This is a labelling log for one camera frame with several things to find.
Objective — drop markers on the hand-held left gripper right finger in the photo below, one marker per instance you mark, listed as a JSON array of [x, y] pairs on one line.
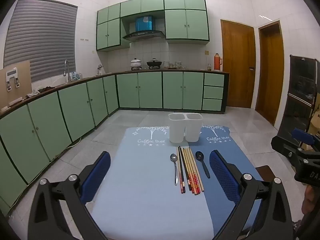
[[222, 175]]

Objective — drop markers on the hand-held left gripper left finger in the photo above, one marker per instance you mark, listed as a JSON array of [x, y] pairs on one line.
[[97, 177]]

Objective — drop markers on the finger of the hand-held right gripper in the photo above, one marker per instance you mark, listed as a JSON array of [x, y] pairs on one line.
[[303, 135]]

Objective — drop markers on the black spoon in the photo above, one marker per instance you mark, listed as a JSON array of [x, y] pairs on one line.
[[199, 155]]

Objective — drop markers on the reddish brown chopstick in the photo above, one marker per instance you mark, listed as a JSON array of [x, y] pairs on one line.
[[186, 170]]

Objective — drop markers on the black chopstick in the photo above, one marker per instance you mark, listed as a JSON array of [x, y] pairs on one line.
[[182, 170], [179, 170]]

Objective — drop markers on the metal spoon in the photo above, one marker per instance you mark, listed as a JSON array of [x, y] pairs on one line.
[[173, 157]]

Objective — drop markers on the white two-compartment utensil holder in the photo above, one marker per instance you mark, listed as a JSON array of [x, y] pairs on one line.
[[177, 130]]

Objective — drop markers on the person's right hand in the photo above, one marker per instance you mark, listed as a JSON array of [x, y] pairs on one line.
[[311, 200]]

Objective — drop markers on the dark blue printed mat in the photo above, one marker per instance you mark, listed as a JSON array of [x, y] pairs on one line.
[[237, 150]]

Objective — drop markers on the light blue printed mat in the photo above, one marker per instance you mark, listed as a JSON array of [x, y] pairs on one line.
[[140, 180]]

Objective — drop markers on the black glass-front cabinet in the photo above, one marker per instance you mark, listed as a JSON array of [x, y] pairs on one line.
[[297, 92]]

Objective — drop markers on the recessed wooden door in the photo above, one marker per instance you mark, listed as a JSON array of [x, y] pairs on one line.
[[270, 75]]

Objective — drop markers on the green base cabinets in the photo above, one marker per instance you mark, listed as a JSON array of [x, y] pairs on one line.
[[75, 105]]

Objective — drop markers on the closed wooden door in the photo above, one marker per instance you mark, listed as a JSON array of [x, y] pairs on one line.
[[237, 67]]

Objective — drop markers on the dark cloth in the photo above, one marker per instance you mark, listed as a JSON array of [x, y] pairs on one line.
[[42, 90]]

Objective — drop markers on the bottles beside sink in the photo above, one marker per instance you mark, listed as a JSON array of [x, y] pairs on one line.
[[76, 75]]

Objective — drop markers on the orange thermos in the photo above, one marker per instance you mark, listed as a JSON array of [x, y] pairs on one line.
[[217, 62]]

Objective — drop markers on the metal faucet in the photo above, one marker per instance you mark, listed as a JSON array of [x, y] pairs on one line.
[[66, 67]]

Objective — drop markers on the stack of bowls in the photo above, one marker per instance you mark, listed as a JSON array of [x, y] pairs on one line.
[[178, 64], [166, 64]]

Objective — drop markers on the white cooking pot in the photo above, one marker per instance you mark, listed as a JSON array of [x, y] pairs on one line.
[[136, 63]]

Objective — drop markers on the cardboard board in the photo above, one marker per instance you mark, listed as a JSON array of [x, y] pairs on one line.
[[25, 80]]

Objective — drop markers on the black wok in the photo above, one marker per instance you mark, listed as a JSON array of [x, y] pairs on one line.
[[153, 63]]

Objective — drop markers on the black range hood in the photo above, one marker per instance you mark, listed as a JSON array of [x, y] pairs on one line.
[[143, 35]]

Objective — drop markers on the grey window blind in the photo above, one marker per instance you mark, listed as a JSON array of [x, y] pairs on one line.
[[42, 37]]

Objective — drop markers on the blue wrapped hood chimney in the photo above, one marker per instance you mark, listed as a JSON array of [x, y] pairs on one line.
[[144, 23]]

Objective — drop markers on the white bracket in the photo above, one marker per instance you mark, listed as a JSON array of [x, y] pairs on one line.
[[12, 73]]

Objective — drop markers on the green wall cabinets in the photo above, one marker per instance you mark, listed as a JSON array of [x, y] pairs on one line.
[[175, 25]]

